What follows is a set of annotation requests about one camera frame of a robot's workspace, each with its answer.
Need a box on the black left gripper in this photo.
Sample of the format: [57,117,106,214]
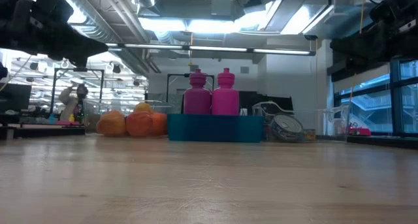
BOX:
[0,0,109,69]

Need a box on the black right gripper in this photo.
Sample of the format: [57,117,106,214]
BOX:
[329,0,418,63]

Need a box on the oblong orange toy vegetable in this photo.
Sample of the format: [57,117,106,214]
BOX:
[95,110,127,138]

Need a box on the wrinkled orange toy fruit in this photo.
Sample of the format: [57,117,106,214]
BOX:
[125,111,155,138]

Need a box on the small orange toy fruit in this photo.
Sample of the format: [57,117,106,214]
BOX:
[152,112,169,136]

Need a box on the blue label tuna can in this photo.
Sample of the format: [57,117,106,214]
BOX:
[270,114,305,143]

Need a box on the person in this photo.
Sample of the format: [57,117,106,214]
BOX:
[58,83,89,123]

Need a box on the clear plastic bin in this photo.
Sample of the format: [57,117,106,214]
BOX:
[251,101,351,142]
[81,98,174,137]

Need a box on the black computer monitor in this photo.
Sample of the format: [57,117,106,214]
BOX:
[0,82,33,114]

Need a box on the red object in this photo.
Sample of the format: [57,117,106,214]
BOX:
[347,125,372,137]

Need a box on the black cabinet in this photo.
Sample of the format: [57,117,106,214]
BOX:
[237,90,295,117]

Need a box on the long linear ceiling light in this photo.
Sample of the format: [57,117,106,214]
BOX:
[104,42,317,57]

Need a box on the grey ceiling box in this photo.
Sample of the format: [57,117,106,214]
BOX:
[210,0,234,18]

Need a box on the teal plastic bin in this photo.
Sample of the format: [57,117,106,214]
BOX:
[167,113,265,144]

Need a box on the round silver air duct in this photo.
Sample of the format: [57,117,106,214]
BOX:
[63,0,154,76]

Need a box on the rectangular silver air duct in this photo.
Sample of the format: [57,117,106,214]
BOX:
[261,0,401,39]

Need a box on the black aluminium table frame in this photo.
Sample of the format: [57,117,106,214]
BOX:
[0,125,418,150]

